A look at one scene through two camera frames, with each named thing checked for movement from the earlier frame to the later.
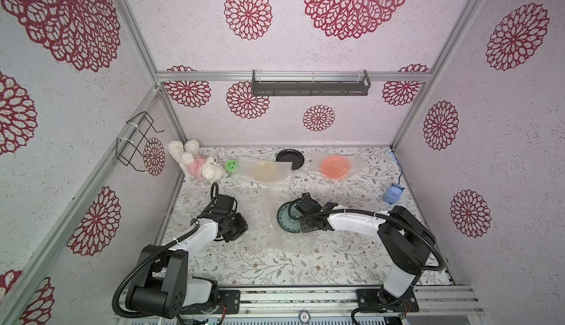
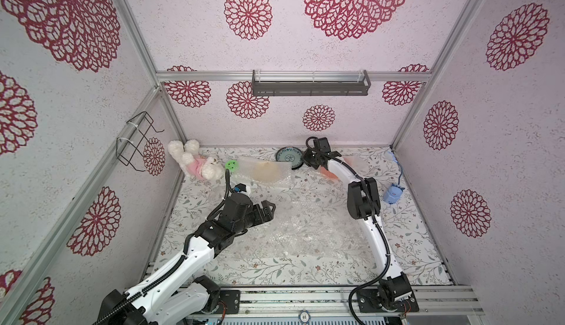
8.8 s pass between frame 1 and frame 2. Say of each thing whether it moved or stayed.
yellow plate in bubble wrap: stayed
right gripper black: moved
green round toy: stayed
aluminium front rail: stayed
